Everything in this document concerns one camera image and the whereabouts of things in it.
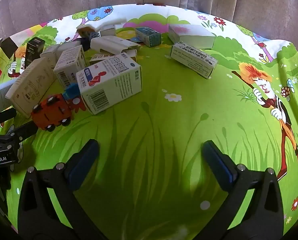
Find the white box grey print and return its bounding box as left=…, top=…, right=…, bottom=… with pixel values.
left=0, top=78, right=23, bottom=112

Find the orange toy truck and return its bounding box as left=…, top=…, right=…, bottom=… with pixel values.
left=31, top=83, right=83, bottom=132

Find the teal box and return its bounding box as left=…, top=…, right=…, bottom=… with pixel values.
left=134, top=26, right=162, bottom=48

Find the white box with barcode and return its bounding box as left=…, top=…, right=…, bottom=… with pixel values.
left=53, top=45, right=87, bottom=88

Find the beige box with line drawing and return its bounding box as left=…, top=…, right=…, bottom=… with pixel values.
left=5, top=57, right=57, bottom=119

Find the large flat white box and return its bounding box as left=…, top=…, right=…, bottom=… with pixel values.
left=168, top=24, right=216, bottom=50

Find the long white box with barcodes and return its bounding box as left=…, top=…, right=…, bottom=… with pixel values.
left=170, top=41, right=218, bottom=79

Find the white box orange print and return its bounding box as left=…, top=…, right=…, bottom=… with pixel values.
left=89, top=49, right=137, bottom=66

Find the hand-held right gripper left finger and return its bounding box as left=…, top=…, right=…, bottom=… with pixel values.
left=18, top=139, right=107, bottom=240

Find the white plastic case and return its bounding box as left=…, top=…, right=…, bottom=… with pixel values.
left=89, top=35, right=141, bottom=53

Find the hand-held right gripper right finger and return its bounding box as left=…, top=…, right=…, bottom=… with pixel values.
left=201, top=140, right=285, bottom=240

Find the black box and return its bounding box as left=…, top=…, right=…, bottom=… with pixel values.
left=24, top=37, right=45, bottom=71

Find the white box red figure label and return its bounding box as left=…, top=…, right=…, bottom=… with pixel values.
left=76, top=53, right=142, bottom=115

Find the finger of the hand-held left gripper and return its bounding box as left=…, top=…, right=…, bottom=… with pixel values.
left=0, top=108, right=17, bottom=130
left=0, top=120, right=39, bottom=143

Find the green cartoon printed blanket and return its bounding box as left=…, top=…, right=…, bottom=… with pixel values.
left=0, top=4, right=298, bottom=240

